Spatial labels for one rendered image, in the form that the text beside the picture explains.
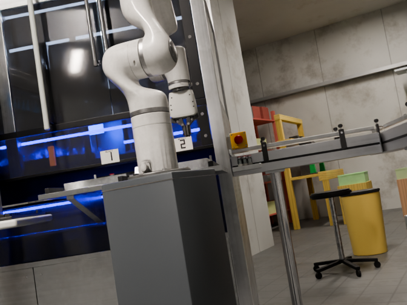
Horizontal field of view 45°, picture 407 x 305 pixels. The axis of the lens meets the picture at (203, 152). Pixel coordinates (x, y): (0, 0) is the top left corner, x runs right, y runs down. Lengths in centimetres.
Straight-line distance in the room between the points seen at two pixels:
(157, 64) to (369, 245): 352
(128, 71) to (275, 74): 825
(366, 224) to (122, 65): 350
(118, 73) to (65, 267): 114
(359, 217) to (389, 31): 518
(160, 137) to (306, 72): 813
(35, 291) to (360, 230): 308
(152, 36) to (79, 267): 123
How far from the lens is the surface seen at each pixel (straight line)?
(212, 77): 223
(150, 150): 142
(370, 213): 465
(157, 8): 181
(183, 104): 180
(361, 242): 469
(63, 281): 237
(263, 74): 977
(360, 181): 750
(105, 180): 200
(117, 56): 150
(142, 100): 145
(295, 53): 960
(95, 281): 232
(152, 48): 146
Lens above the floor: 79
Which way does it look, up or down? 5 degrees up
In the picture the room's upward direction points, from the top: 9 degrees counter-clockwise
